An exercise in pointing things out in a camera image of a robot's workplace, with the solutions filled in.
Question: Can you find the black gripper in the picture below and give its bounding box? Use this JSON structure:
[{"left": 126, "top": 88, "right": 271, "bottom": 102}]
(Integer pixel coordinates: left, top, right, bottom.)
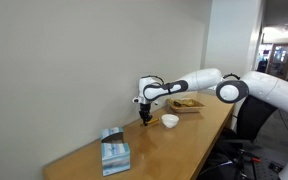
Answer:
[{"left": 139, "top": 104, "right": 153, "bottom": 126}]

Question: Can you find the yellow pen with black cap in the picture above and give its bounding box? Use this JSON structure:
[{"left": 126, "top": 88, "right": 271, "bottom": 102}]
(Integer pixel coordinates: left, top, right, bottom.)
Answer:
[{"left": 140, "top": 118, "right": 159, "bottom": 127}]

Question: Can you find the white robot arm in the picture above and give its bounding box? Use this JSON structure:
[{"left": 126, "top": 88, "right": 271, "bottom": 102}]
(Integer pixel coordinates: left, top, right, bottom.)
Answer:
[{"left": 133, "top": 68, "right": 288, "bottom": 180}]

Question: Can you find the white ceramic bowl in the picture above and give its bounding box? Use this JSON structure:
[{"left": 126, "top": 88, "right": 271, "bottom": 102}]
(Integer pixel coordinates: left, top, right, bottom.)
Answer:
[{"left": 161, "top": 114, "right": 179, "bottom": 128}]

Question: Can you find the foil-lined metal tray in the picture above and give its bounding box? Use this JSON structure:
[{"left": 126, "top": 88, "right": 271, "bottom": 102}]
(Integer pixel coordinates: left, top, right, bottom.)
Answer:
[{"left": 167, "top": 98, "right": 204, "bottom": 113}]

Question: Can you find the blue tissue box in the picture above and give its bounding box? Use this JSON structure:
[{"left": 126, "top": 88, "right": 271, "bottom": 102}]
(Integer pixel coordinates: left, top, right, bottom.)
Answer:
[{"left": 101, "top": 127, "right": 131, "bottom": 176}]

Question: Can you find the black office chair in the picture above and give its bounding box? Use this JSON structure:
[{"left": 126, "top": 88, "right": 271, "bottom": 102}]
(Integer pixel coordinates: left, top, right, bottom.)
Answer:
[{"left": 217, "top": 94, "right": 280, "bottom": 158}]

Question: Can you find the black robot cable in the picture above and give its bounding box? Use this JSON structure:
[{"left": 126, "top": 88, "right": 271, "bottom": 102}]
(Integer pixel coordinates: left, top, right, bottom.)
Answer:
[{"left": 141, "top": 74, "right": 166, "bottom": 86}]

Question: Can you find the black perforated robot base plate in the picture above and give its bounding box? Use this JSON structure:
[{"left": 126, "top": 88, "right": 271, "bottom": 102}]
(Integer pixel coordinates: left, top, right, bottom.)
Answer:
[{"left": 250, "top": 158, "right": 288, "bottom": 180}]

